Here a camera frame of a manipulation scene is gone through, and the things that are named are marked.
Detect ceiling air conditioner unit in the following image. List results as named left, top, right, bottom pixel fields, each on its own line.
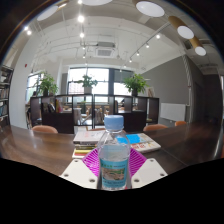
left=94, top=42, right=117, bottom=58

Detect clear water bottle blue cap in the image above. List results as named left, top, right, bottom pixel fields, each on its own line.
left=97, top=114, right=131, bottom=191

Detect ceiling lights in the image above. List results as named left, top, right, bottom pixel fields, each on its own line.
left=23, top=0, right=208, bottom=64

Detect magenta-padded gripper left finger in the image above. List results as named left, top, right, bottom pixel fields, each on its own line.
left=59, top=148, right=101, bottom=190

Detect white wall radiator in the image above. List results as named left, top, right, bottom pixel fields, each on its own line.
left=160, top=102, right=187, bottom=122

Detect low black shelf unit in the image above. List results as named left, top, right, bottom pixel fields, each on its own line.
left=29, top=94, right=160, bottom=134

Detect bushy potted plant dark pot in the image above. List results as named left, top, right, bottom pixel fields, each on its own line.
left=34, top=71, right=59, bottom=98

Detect leafy potted plant dark pot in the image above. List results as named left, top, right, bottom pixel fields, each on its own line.
left=122, top=73, right=150, bottom=98

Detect potted plant white pot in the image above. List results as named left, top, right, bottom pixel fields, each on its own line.
left=77, top=74, right=99, bottom=95

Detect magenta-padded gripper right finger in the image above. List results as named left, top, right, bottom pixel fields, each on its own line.
left=128, top=148, right=168, bottom=190

